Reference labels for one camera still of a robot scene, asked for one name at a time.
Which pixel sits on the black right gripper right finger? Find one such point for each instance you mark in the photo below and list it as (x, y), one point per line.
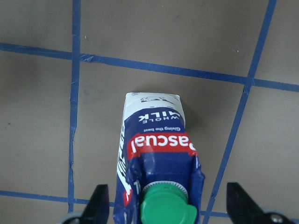
(242, 209)

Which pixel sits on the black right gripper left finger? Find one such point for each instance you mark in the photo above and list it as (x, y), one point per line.
(97, 209)

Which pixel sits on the blue white milk carton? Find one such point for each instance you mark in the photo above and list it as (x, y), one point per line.
(159, 178)

